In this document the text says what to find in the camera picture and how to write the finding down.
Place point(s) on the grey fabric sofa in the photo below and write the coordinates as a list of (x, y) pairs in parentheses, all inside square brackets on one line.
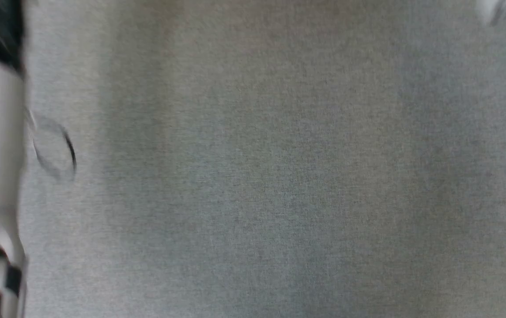
[(279, 176)]

